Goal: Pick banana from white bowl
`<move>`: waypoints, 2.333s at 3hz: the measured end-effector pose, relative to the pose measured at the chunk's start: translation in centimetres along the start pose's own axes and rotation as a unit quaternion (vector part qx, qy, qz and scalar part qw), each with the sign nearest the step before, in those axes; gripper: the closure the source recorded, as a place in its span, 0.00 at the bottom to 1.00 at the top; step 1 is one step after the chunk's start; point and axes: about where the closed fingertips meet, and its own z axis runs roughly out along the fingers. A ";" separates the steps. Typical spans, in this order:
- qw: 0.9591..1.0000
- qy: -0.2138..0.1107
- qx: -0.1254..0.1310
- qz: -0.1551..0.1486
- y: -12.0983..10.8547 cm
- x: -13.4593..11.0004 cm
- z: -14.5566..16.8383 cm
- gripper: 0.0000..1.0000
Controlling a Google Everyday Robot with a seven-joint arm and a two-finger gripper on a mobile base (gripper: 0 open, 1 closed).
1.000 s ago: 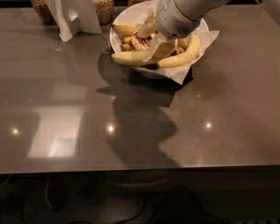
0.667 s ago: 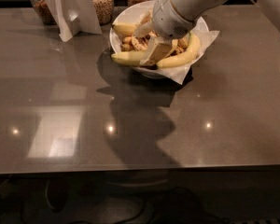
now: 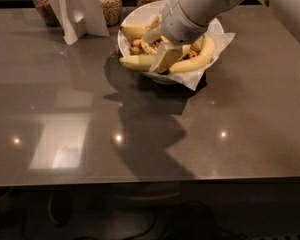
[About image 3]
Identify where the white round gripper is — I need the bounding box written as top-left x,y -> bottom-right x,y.
142,0 -> 208,73

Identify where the white folded paper stand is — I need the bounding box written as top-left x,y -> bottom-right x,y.
48,0 -> 109,45

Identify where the white ceramic bowl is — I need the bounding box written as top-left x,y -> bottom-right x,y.
117,0 -> 233,90

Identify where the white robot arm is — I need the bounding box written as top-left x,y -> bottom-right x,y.
144,0 -> 300,47

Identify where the white paper bowl liner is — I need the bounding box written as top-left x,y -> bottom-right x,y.
117,0 -> 235,90

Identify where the large yellow banana front right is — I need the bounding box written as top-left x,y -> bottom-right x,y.
169,34 -> 215,74

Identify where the glass jar far left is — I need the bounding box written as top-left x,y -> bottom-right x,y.
32,0 -> 60,27

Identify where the glass jar of grains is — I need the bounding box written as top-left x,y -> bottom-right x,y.
99,0 -> 122,27

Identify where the large yellow banana front left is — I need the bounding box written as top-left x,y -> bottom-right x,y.
119,54 -> 156,72

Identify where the yellow banana back left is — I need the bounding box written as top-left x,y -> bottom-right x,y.
120,24 -> 148,39

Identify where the large yellow banana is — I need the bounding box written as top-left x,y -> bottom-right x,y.
119,54 -> 156,72
169,34 -> 215,74

